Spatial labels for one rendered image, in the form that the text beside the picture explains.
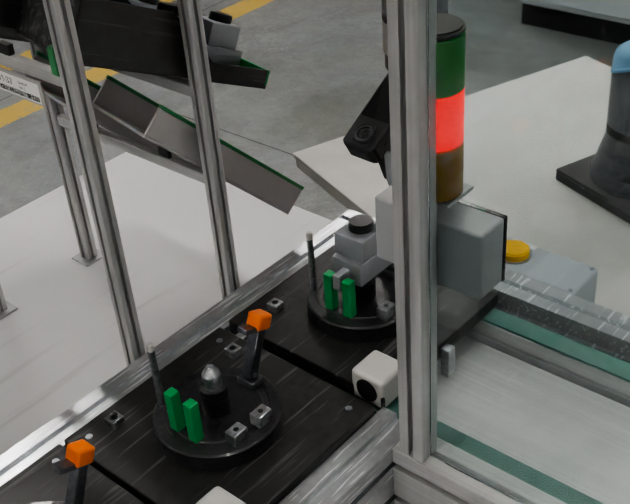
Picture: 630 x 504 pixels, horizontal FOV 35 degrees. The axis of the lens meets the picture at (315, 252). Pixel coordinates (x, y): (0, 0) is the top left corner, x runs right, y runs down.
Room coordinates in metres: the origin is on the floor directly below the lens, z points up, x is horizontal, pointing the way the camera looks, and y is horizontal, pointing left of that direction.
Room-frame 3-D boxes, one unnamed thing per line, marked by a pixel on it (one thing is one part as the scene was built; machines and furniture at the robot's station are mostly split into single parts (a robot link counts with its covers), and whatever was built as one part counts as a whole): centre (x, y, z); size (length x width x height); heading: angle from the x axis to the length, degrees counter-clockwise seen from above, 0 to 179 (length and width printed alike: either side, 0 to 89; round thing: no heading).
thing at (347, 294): (0.94, -0.04, 1.01); 0.01 x 0.01 x 0.05; 47
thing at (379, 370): (0.84, -0.06, 0.97); 0.05 x 0.05 x 0.04; 47
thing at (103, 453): (0.79, 0.12, 1.01); 0.24 x 0.24 x 0.13; 47
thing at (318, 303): (0.98, -0.06, 0.98); 0.14 x 0.14 x 0.02
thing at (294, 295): (0.98, -0.06, 0.96); 0.24 x 0.24 x 0.02; 47
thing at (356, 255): (0.97, -0.05, 1.06); 0.08 x 0.04 x 0.07; 137
